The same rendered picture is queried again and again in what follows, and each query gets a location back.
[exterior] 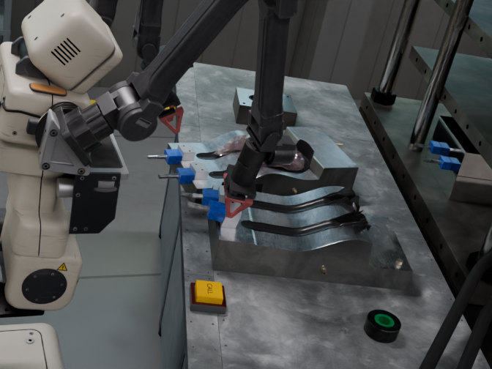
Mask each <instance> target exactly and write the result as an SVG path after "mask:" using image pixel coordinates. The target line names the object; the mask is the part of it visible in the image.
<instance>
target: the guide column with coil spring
mask: <svg viewBox="0 0 492 369"><path fill-rule="evenodd" d="M473 2H474V0H456V1H455V5H454V7H453V10H452V14H451V16H450V20H449V23H448V25H447V29H446V31H445V34H444V38H443V40H442V43H441V47H440V49H439V53H438V56H437V58H436V62H435V64H434V67H433V71H432V73H431V76H430V80H429V82H428V86H427V89H426V91H425V95H424V97H423V100H422V104H421V106H420V110H419V113H418V115H417V119H416V122H415V124H414V128H413V130H412V133H411V137H410V139H409V143H408V146H407V147H408V149H410V150H412V151H413V152H421V151H422V149H423V148H422V147H416V146H414V145H415V144H425V141H426V138H427V136H428V132H429V129H430V127H431V123H432V121H433V118H434V115H435V112H436V109H437V106H438V104H439V99H440V96H441V93H442V90H443V88H444V85H445V83H446V80H447V77H448V75H449V72H450V68H451V66H452V62H453V59H454V57H455V54H456V51H457V49H458V45H459V42H460V40H461V36H462V33H463V29H464V26H465V24H466V20H467V18H468V16H469V13H470V10H471V8H472V5H473Z"/></svg>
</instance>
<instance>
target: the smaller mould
mask: <svg viewBox="0 0 492 369"><path fill-rule="evenodd" d="M253 96H254V90H252V89H243V88H237V87H236V91H235V95H234V101H233V109H234V116H235V120H236V124H246V125H248V114H249V110H251V104H252V101H253ZM296 118H297V110H296V108H295V105H294V102H293V100H292V97H291V95H286V94H283V121H284V130H286V128H287V127H294V125H295V121H296Z"/></svg>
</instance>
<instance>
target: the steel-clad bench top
mask: <svg viewBox="0 0 492 369"><path fill-rule="evenodd" d="M255 79H256V72H254V71H249V70H240V69H235V68H230V67H221V66H216V65H210V64H202V63H197V62H194V63H193V67H191V68H189V70H188V71H187V72H186V73H185V74H184V75H183V76H182V77H181V79H180V80H179V81H178V82H177V84H176V95H177V97H178V98H179V101H180V103H181V104H180V105H178V106H177V108H178V107H181V106H182V107H183V109H184V113H183V117H182V123H181V127H180V132H179V133H178V139H179V143H203V142H207V141H210V140H212V139H214V138H216V137H219V136H221V135H223V134H225V133H228V132H231V131H235V130H241V131H246V128H247V125H246V124H236V120H235V116H234V109H233V101H234V95H235V91H236V87H237V88H243V89H252V90H255ZM283 94H286V95H291V97H292V100H293V102H294V105H295V108H296V110H297V118H296V121H295V125H294V126H295V127H320V128H321V129H322V130H323V131H324V132H325V133H326V134H327V135H328V136H329V137H330V138H331V139H332V140H333V141H334V142H335V143H336V144H343V146H339V147H340V149H341V150H342V151H343V152H344V153H345V154H346V155H347V156H348V157H349V158H350V159H351V160H352V161H353V162H354V163H355V164H356V165H357V166H358V167H359V168H358V171H357V175H356V178H355V181H354V185H353V188H352V190H353V191H354V192H355V194H356V195H358V196H359V205H360V209H359V211H362V210H363V212H361V213H363V214H369V215H381V216H387V217H388V218H389V221H390V223H391V225H392V227H393V230H394V232H395V234H396V236H397V238H398V241H399V242H400V245H401V247H402V249H403V252H404V253H405V255H406V258H407V260H408V262H409V265H410V267H411V269H412V271H413V273H412V276H411V279H410V281H409V284H408V287H407V289H406V291H402V290H395V289H388V288H375V287H368V286H355V285H348V284H340V283H328V282H321V281H313V280H300V279H293V278H286V277H273V276H266V275H252V274H245V273H238V272H225V271H218V270H212V257H211V249H210V241H209V226H208V219H207V215H206V211H204V210H200V209H195V208H192V207H188V206H186V203H187V202H188V201H189V202H191V200H190V199H189V197H187V196H181V208H182V242H183V260H184V294H185V311H186V329H187V363H188V369H419V367H420V365H421V364H422V361H423V360H424V358H425V355H426V354H427V353H428V350H429V348H430V347H431V344H432V342H433V341H434V339H435V337H436V335H437V333H438V331H439V329H440V328H441V326H442V324H443V322H444V320H445V318H446V316H447V314H448V313H449V311H450V308H451V307H452V304H453V303H454V301H455V298H454V296H453V294H452V292H451V290H450V288H449V286H448V285H447V282H446V280H445V279H444V276H443V274H442V273H441V270H440V268H439V266H438V264H437V263H436V260H435V258H434V257H433V255H432V253H431V251H430V249H429V247H428V245H427V243H426V241H425V239H424V237H423V235H422V233H421V231H420V229H419V227H418V225H417V224H416V222H415V220H414V218H413V216H412V214H411V212H410V210H409V208H408V206H407V204H406V202H405V200H404V198H403V196H402V194H401V192H400V190H399V189H398V186H397V185H396V183H395V180H394V179H393V177H392V174H391V173H390V170H389V169H388V167H387V164H386V163H385V161H384V158H383V157H382V155H381V153H380V151H379V149H378V147H377V145H376V143H375V141H374V140H373V137H372V135H371V134H370V131H369V129H368V127H367V125H366V123H365V121H364V120H363V118H362V116H361V114H360V112H359V110H358V108H357V106H356V104H355V102H354V100H353V98H352V96H351V94H350V92H349V90H348V88H347V86H345V85H340V84H334V83H325V82H320V81H312V80H306V79H301V78H292V77H287V76H285V78H284V86H283ZM246 132H247V131H246ZM197 280H205V281H212V282H219V283H222V286H224V288H225V300H226V312H225V314H221V313H206V312H198V311H191V310H190V291H189V288H190V283H195V282H196V281H197ZM372 310H385V311H388V312H390V313H392V314H394V315H395V316H397V317H398V319H399V320H400V322H401V328H400V332H399V333H398V337H397V339H396V340H395V341H394V342H392V343H380V342H377V341H375V340H373V339H371V338H370V337H369V336H368V335H367V334H366V333H365V331H364V324H365V321H366V318H367V316H368V313H369V312H371V311H372ZM218 328H219V329H218ZM471 333H472V331H471V329H470V327H469V325H468V324H467V322H466V319H465V318H464V316H463V315H462V316H461V319H460V321H459V322H458V325H457V327H456V328H455V331H454V332H453V334H452V337H451V338H450V340H449V342H448V344H447V346H446V348H445V350H444V352H443V354H442V356H441V358H440V360H439V362H438V364H437V366H436V368H435V369H456V368H457V366H458V363H459V361H460V359H461V356H462V354H463V351H464V349H465V347H466V344H467V342H468V340H469V337H470V334H471Z"/></svg>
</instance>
